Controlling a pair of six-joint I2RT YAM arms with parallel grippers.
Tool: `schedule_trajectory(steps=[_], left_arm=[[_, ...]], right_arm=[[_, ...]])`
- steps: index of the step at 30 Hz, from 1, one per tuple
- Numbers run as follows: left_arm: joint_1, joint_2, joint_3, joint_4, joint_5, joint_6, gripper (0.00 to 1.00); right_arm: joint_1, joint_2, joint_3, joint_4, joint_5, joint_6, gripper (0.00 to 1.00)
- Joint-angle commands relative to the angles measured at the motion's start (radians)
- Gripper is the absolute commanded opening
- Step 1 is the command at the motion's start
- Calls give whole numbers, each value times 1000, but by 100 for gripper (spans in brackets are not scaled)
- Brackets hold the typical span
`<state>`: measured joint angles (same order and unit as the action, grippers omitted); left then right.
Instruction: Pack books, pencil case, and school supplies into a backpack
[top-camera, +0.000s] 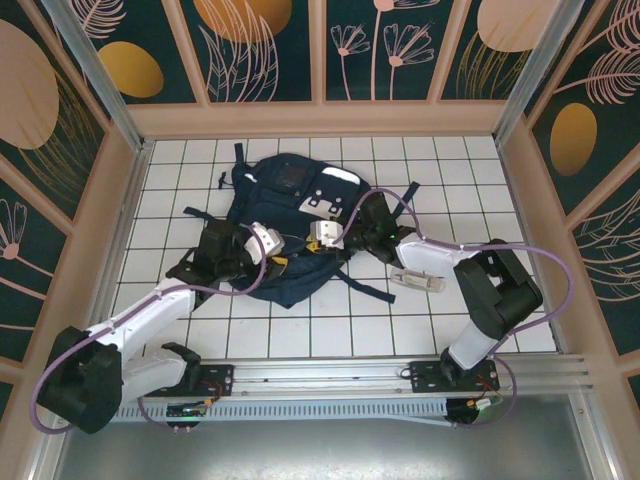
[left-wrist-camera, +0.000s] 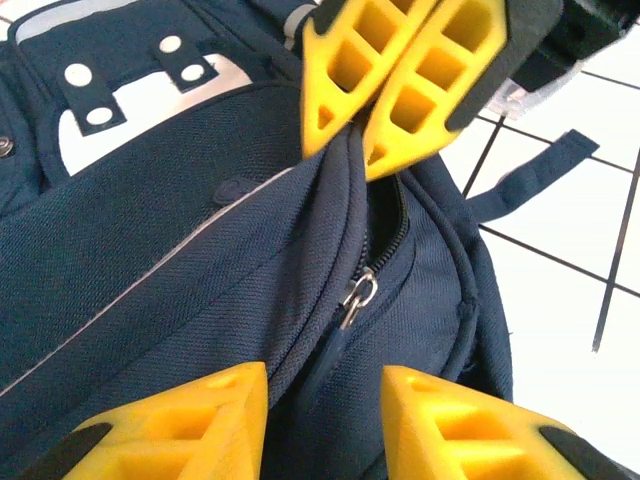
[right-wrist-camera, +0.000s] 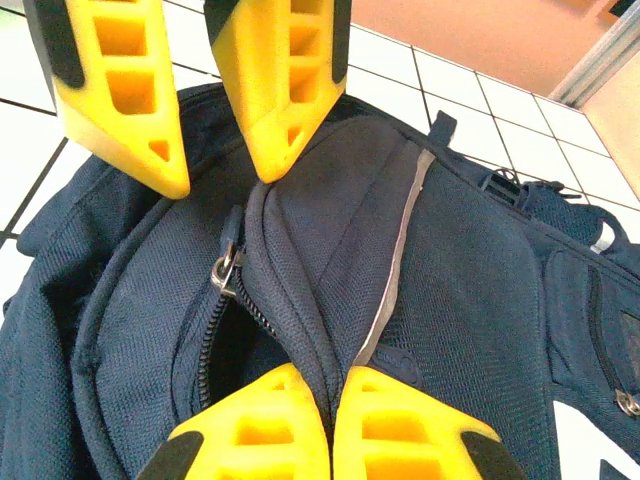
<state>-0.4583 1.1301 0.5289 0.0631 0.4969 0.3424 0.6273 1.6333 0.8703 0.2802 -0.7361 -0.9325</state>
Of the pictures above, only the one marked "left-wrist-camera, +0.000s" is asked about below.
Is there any navy blue backpack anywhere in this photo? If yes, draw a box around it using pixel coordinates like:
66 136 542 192
0 0 601 480

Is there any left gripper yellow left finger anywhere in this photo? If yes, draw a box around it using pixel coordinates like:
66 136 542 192
29 362 270 480

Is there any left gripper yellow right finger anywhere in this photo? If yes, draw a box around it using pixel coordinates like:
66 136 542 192
382 365 640 480

